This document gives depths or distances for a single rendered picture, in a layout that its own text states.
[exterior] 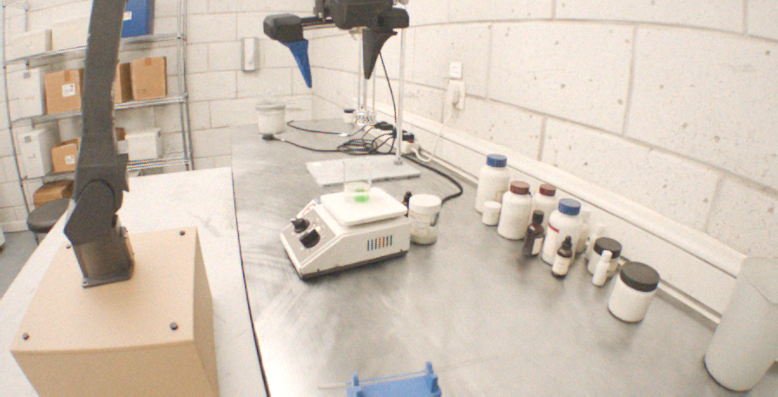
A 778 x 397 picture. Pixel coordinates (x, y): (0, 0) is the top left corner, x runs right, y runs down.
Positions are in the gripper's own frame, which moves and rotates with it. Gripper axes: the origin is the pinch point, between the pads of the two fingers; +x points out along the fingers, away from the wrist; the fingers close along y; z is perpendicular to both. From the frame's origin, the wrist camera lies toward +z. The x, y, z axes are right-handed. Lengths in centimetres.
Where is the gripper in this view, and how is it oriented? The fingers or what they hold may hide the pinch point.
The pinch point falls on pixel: (338, 58)
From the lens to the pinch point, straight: 50.7
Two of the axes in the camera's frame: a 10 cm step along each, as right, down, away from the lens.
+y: 8.9, -2.3, 4.0
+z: 4.6, 4.6, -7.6
